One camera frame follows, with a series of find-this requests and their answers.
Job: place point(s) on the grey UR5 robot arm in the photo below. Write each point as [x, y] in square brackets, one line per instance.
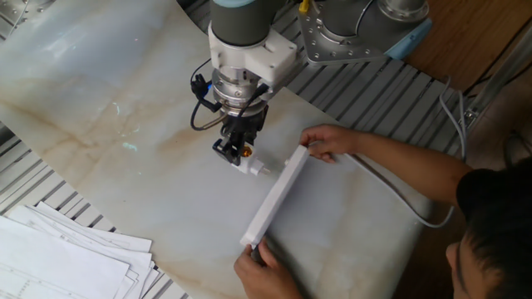
[245, 21]

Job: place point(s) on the person's black shirt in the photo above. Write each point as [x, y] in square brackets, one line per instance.
[498, 187]

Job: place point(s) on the white power strip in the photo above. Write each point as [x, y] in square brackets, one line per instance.
[274, 199]

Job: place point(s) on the yellow plastic clip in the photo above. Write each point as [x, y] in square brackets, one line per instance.
[304, 6]

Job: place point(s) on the silver perforated metal plate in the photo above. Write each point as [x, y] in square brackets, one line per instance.
[16, 12]

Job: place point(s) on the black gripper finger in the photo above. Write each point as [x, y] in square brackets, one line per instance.
[247, 142]
[228, 151]

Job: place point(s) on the stack of printed papers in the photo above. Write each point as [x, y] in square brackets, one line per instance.
[62, 266]

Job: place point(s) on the person's head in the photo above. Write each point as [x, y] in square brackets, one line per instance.
[494, 257]

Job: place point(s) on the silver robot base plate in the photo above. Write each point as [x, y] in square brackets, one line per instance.
[316, 45]

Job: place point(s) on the person's right hand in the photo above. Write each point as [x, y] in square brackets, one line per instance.
[332, 141]

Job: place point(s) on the white plug-in bulb holder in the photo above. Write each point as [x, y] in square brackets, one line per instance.
[251, 166]

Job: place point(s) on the person's right forearm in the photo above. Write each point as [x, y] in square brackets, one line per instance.
[411, 170]

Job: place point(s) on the long aluminium frame post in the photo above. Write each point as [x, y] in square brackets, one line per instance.
[498, 74]

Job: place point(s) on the glossy marble-pattern mat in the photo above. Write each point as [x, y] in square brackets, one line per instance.
[124, 145]

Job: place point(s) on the person's left hand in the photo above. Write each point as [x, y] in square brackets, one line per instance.
[266, 280]

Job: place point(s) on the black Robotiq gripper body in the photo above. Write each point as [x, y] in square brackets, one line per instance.
[245, 124]

